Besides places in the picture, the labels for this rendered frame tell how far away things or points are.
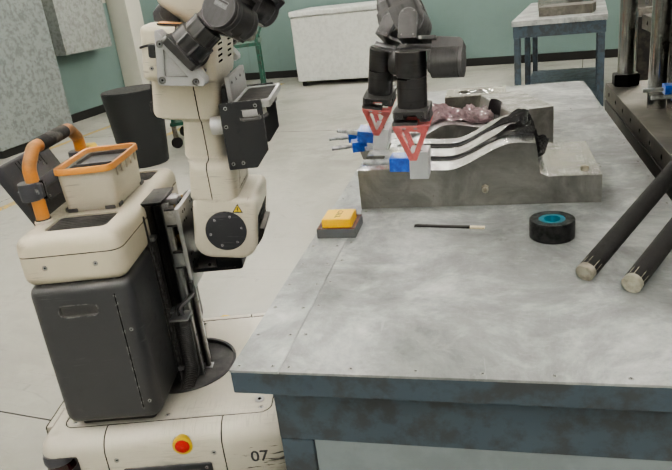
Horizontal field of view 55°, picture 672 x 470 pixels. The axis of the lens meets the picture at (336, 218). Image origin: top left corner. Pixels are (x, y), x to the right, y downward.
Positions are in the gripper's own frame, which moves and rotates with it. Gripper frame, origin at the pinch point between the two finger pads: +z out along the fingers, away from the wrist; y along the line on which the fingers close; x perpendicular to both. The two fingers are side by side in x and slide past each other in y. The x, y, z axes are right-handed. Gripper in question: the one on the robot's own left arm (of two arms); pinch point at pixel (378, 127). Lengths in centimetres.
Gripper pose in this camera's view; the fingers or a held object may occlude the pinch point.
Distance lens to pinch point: 157.0
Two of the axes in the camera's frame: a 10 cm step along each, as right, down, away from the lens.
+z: -0.1, 8.5, 5.3
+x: -9.8, -1.2, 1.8
